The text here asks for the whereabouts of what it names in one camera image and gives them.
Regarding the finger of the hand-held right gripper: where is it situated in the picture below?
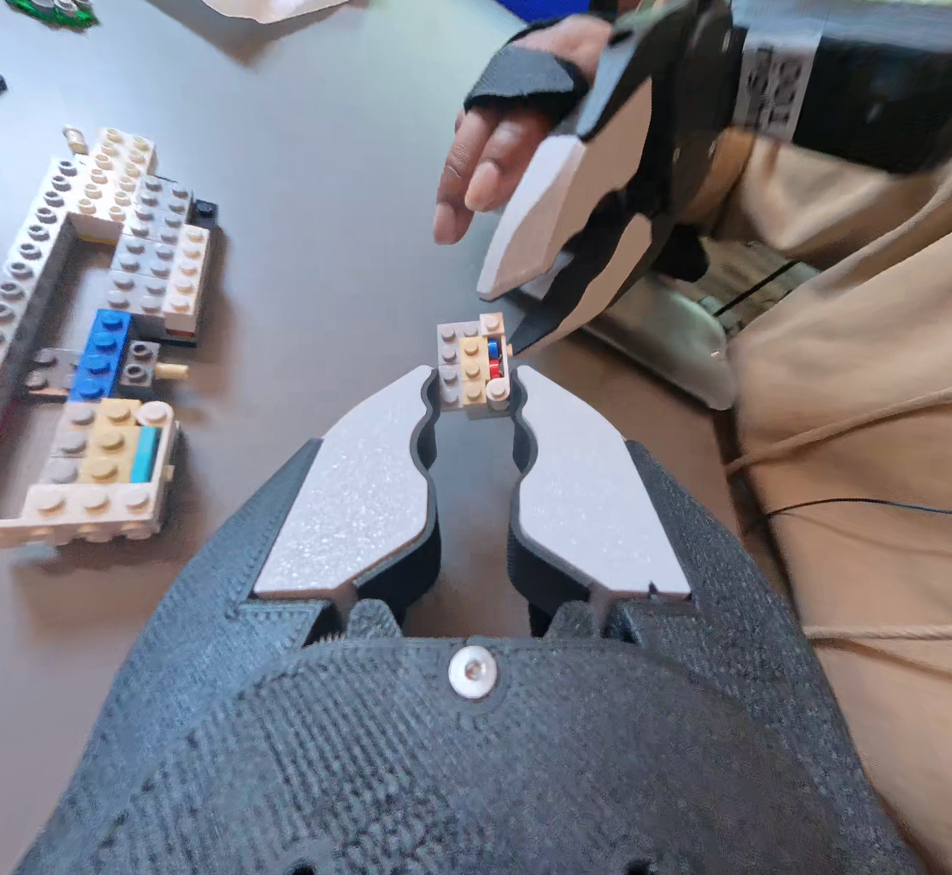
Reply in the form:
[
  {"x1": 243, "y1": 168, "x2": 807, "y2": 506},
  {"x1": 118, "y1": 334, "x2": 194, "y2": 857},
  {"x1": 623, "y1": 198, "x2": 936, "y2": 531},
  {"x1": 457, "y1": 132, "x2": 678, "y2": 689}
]
[
  {"x1": 476, "y1": 79, "x2": 655, "y2": 303},
  {"x1": 509, "y1": 213, "x2": 657, "y2": 360}
]

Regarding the thin black cable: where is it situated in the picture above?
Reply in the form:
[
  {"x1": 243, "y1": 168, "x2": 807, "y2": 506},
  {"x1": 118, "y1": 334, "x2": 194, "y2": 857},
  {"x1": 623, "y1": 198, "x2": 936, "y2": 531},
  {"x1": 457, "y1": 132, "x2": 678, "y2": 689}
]
[{"x1": 766, "y1": 496, "x2": 952, "y2": 519}]

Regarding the person's beige hoodie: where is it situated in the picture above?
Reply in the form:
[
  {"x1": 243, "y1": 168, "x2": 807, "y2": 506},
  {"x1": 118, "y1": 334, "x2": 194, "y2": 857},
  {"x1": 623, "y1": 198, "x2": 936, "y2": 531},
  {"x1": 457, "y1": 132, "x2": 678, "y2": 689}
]
[{"x1": 725, "y1": 131, "x2": 952, "y2": 875}]

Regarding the long grey white lego assembly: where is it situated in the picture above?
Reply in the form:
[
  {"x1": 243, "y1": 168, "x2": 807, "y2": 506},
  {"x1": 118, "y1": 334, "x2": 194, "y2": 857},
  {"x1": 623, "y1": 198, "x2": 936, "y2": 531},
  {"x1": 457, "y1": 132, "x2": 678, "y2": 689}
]
[{"x1": 0, "y1": 125, "x2": 222, "y2": 550}]

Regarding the shiny silver object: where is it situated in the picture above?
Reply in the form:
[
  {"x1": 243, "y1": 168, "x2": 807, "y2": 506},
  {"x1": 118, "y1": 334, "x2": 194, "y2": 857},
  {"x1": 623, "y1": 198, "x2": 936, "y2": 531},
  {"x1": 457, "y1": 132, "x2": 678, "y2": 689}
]
[{"x1": 584, "y1": 243, "x2": 739, "y2": 412}]

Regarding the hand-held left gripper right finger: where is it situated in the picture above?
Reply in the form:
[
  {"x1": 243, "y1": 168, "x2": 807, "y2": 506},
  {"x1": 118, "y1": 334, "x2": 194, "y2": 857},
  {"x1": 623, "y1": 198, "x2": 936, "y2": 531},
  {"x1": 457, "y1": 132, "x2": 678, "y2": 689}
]
[{"x1": 509, "y1": 365, "x2": 693, "y2": 603}]

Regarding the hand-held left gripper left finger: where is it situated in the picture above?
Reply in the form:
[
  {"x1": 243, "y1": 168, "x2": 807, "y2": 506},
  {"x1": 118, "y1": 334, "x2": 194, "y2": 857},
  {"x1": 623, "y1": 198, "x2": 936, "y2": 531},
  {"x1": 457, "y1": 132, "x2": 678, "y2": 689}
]
[{"x1": 253, "y1": 365, "x2": 440, "y2": 603}]

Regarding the person's right hand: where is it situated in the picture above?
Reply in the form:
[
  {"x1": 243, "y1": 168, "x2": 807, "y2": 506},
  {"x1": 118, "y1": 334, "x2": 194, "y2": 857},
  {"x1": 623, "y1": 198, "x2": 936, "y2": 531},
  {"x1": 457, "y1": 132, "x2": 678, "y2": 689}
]
[{"x1": 433, "y1": 15, "x2": 618, "y2": 247}]

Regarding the small grey tan lego assembly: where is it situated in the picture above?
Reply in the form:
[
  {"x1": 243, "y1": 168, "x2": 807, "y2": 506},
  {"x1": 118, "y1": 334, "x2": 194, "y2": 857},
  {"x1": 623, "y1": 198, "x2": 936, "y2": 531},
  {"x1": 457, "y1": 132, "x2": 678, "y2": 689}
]
[{"x1": 436, "y1": 312, "x2": 515, "y2": 420}]

